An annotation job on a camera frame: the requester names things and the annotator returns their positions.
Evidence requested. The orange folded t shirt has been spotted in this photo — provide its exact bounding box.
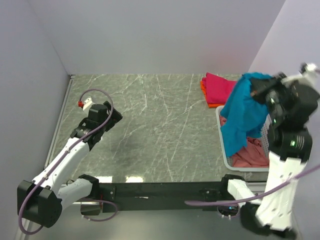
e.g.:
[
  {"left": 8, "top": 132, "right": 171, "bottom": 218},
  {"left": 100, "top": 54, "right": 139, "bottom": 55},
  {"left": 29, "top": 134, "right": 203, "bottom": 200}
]
[{"left": 200, "top": 81, "right": 224, "bottom": 108}]

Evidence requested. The magenta folded t shirt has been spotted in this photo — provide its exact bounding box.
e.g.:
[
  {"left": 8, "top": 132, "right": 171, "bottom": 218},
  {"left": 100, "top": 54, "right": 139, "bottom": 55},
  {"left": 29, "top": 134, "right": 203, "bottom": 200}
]
[{"left": 201, "top": 72, "right": 237, "bottom": 104}]

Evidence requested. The white plastic laundry basket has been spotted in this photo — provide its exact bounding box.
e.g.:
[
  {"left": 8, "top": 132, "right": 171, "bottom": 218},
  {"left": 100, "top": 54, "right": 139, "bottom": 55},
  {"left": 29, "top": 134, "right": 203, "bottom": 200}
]
[{"left": 215, "top": 104, "right": 272, "bottom": 172}]

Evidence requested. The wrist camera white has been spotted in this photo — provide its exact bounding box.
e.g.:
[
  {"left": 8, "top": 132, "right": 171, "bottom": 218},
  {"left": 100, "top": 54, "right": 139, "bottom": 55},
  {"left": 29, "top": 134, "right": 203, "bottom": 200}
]
[
  {"left": 300, "top": 62, "right": 320, "bottom": 81},
  {"left": 77, "top": 97, "right": 94, "bottom": 113}
]

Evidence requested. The salmon pink t shirt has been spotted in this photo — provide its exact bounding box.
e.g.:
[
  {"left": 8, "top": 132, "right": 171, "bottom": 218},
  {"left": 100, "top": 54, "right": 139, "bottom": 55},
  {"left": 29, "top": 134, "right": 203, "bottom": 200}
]
[{"left": 219, "top": 114, "right": 269, "bottom": 168}]

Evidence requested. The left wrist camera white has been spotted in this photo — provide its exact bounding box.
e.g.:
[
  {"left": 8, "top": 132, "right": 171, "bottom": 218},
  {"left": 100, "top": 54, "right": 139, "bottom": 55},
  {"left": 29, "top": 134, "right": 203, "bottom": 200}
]
[{"left": 77, "top": 97, "right": 94, "bottom": 113}]

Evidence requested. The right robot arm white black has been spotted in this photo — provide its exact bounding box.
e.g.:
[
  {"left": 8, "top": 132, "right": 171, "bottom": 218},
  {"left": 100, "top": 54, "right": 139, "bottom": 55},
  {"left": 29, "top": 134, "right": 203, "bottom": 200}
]
[{"left": 220, "top": 65, "right": 320, "bottom": 239}]

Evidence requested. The blue t shirt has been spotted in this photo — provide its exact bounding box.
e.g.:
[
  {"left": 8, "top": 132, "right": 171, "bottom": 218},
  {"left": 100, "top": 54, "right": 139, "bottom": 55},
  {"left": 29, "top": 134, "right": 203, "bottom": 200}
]
[{"left": 219, "top": 71, "right": 273, "bottom": 157}]

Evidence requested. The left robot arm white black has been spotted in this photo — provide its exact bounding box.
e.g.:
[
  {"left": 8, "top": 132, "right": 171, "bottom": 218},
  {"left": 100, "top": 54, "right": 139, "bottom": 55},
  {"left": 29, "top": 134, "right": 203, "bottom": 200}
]
[{"left": 17, "top": 101, "right": 123, "bottom": 228}]

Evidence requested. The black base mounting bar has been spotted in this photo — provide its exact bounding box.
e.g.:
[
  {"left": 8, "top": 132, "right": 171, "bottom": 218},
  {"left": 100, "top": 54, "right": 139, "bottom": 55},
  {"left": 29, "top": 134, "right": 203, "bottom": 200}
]
[{"left": 69, "top": 181, "right": 248, "bottom": 213}]

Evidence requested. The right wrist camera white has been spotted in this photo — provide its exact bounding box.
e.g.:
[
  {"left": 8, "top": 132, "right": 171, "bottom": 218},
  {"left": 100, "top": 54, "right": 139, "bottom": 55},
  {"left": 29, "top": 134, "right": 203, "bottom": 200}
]
[{"left": 300, "top": 62, "right": 320, "bottom": 81}]

